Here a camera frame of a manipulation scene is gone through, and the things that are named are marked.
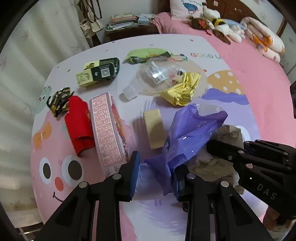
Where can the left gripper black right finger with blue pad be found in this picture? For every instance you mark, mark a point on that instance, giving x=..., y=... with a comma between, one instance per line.
x=215, y=201

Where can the folded floral quilt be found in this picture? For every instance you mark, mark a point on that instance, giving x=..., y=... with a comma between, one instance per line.
x=266, y=42

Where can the clear plastic bag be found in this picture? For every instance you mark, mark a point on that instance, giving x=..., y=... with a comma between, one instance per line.
x=153, y=77

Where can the pink strawberry carton box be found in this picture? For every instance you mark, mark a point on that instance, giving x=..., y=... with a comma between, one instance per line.
x=110, y=140

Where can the hanging cream bags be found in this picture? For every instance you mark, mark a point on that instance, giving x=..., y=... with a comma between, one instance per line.
x=90, y=23

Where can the wooden headboard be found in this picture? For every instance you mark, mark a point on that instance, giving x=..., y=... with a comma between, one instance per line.
x=263, y=11

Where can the white cartoon pillow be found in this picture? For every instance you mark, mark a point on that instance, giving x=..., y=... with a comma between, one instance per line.
x=181, y=10

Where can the green yellow tea box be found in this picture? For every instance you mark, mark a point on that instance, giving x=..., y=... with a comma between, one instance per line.
x=97, y=71

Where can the plush toy pile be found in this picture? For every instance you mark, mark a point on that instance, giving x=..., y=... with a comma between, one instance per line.
x=211, y=20

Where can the stack of books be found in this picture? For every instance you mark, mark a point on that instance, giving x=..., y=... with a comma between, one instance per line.
x=121, y=21

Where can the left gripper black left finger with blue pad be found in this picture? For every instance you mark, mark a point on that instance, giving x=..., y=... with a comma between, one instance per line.
x=94, y=208

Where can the black gold wrapper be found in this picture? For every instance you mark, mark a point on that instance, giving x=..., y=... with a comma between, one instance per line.
x=58, y=103

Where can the dark wooden nightstand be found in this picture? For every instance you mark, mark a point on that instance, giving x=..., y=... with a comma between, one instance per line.
x=132, y=32

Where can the small beige box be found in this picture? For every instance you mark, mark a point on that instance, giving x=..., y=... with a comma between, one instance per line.
x=155, y=129

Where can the purple plastic bag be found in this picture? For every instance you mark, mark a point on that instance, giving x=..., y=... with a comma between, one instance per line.
x=188, y=133

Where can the white curtain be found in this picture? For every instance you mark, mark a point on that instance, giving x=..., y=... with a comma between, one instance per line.
x=45, y=36

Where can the light green snack packet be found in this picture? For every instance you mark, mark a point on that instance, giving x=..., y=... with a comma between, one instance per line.
x=144, y=54

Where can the yellow paper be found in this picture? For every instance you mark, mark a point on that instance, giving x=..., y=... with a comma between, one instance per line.
x=181, y=94

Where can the cartoon printed table cloth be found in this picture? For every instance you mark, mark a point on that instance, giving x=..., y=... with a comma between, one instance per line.
x=56, y=169

